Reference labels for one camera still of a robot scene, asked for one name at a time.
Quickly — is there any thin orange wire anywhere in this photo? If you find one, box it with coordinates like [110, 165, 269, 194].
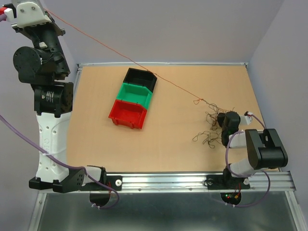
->
[43, 8, 205, 105]

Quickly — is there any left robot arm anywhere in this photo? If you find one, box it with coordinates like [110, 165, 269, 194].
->
[12, 23, 107, 193]

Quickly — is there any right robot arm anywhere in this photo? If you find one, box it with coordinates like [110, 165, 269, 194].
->
[217, 111, 288, 188]

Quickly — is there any black plastic bin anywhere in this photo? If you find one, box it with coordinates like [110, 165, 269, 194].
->
[123, 68, 157, 92]

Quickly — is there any green plastic bin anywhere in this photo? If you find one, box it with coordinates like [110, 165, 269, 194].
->
[116, 83, 153, 110]

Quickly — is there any red plastic bin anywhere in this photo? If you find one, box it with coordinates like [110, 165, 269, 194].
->
[108, 100, 147, 129]

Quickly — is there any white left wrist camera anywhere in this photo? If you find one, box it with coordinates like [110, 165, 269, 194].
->
[0, 0, 52, 28]

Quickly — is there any aluminium mounting rail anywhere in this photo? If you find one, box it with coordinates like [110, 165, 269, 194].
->
[38, 171, 296, 193]

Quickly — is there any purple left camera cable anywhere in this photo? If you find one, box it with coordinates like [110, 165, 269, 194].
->
[0, 115, 120, 209]

